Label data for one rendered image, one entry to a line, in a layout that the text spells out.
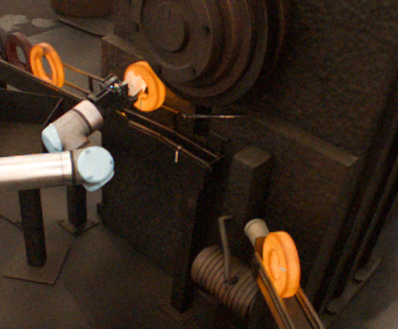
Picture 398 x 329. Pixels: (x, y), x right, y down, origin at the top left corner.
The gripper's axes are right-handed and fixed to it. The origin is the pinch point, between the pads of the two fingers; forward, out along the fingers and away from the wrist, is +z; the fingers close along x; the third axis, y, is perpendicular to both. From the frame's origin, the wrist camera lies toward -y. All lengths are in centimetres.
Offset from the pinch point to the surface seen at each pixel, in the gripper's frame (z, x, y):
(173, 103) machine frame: 4.1, -7.4, -8.1
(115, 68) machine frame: 4.2, 20.6, -7.2
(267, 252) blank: -21, -63, -8
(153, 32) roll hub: -5.4, -15.1, 27.4
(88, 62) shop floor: 72, 154, -110
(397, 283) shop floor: 48, -83, -101
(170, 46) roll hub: -5.8, -21.3, 26.0
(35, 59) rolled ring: -6, 58, -14
